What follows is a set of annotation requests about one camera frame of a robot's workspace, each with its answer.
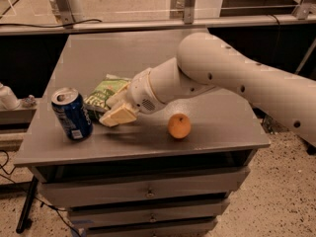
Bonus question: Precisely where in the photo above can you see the grey drawer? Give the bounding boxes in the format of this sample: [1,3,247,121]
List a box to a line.
[39,167,250,207]
[68,198,229,228]
[86,217,217,237]

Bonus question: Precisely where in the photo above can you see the green jalapeno chip bag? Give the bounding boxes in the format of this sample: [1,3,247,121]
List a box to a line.
[84,74,130,120]

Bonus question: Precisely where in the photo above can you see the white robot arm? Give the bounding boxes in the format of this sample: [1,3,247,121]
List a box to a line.
[100,33,316,146]

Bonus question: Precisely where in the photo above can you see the grey drawer cabinet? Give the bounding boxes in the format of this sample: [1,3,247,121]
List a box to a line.
[13,28,272,237]

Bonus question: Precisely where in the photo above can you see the bottom grey drawer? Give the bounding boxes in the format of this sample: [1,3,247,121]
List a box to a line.
[86,217,217,237]

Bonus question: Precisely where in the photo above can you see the top grey drawer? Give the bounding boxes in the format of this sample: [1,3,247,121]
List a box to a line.
[39,167,250,207]

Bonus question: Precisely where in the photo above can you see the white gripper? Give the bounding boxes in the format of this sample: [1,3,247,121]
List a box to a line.
[99,68,165,127]

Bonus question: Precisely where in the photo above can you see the blue pepsi can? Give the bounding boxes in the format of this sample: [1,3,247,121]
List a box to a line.
[51,87,93,140]

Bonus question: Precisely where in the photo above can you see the black table leg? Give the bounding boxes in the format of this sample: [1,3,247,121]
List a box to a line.
[16,177,38,234]

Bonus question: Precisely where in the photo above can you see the orange fruit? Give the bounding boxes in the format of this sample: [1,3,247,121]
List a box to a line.
[168,114,192,139]

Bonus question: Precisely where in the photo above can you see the middle grey drawer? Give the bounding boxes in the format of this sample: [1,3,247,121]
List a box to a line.
[68,198,229,228]

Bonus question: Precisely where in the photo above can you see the metal frame post centre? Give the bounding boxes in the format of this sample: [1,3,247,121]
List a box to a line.
[170,0,196,24]

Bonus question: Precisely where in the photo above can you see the black cable on rail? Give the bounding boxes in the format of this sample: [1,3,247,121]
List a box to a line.
[0,18,103,30]

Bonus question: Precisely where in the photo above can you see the metal frame post left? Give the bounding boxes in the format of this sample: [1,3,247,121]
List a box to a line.
[48,0,84,25]

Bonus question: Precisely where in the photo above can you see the horizontal metal rail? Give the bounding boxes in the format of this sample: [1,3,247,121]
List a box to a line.
[0,14,316,36]

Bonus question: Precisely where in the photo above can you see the metal frame post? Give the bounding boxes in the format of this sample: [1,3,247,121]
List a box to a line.
[170,0,196,24]
[48,0,84,25]

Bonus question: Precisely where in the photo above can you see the white bottle at left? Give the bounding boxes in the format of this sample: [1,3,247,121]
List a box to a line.
[0,83,20,110]

